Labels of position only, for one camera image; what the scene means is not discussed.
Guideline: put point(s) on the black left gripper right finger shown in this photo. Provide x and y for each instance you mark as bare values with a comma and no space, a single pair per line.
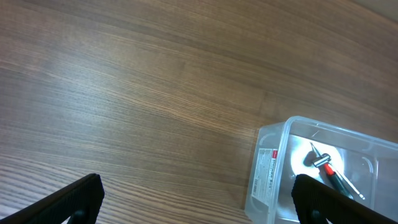
317,203

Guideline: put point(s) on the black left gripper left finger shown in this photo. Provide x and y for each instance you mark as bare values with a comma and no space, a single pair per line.
79,202

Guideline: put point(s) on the black orange screwdriver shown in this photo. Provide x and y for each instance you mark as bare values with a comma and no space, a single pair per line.
323,161

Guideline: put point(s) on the clear plastic container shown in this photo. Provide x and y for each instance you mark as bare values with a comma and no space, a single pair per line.
362,167

